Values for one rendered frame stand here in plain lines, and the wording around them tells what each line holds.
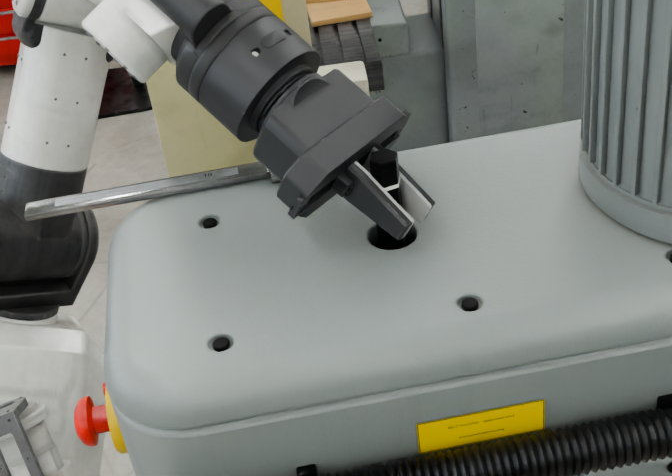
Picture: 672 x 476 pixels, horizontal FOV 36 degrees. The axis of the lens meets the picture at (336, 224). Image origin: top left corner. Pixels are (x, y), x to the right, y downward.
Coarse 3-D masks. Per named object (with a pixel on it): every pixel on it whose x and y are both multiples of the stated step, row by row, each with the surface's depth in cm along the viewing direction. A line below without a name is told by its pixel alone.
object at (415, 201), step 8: (368, 160) 76; (368, 168) 76; (400, 168) 75; (400, 176) 74; (408, 176) 75; (400, 184) 75; (408, 184) 74; (416, 184) 74; (408, 192) 75; (416, 192) 74; (424, 192) 74; (408, 200) 75; (416, 200) 75; (424, 200) 74; (432, 200) 74; (408, 208) 76; (416, 208) 75; (424, 208) 74; (416, 216) 75; (424, 216) 75
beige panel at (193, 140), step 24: (264, 0) 246; (288, 0) 248; (288, 24) 251; (168, 72) 253; (168, 96) 257; (168, 120) 261; (192, 120) 262; (216, 120) 263; (168, 144) 265; (192, 144) 266; (216, 144) 267; (240, 144) 268; (168, 168) 269; (192, 168) 270; (216, 168) 271
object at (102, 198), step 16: (176, 176) 85; (192, 176) 85; (208, 176) 85; (224, 176) 85; (240, 176) 84; (256, 176) 85; (272, 176) 84; (96, 192) 85; (112, 192) 85; (128, 192) 84; (144, 192) 84; (160, 192) 84; (176, 192) 84; (32, 208) 84; (48, 208) 84; (64, 208) 84; (80, 208) 84; (96, 208) 84
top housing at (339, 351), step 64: (576, 128) 86; (192, 192) 85; (256, 192) 83; (448, 192) 80; (512, 192) 79; (576, 192) 78; (128, 256) 78; (192, 256) 77; (256, 256) 76; (320, 256) 76; (384, 256) 75; (448, 256) 74; (512, 256) 73; (576, 256) 72; (640, 256) 71; (128, 320) 72; (192, 320) 71; (256, 320) 70; (320, 320) 70; (384, 320) 69; (448, 320) 68; (512, 320) 68; (576, 320) 68; (640, 320) 68; (128, 384) 68; (192, 384) 66; (256, 384) 67; (320, 384) 67; (384, 384) 67; (448, 384) 69; (512, 384) 69; (576, 384) 70; (640, 384) 71; (128, 448) 72; (192, 448) 68; (256, 448) 69; (320, 448) 70; (384, 448) 71; (448, 448) 72
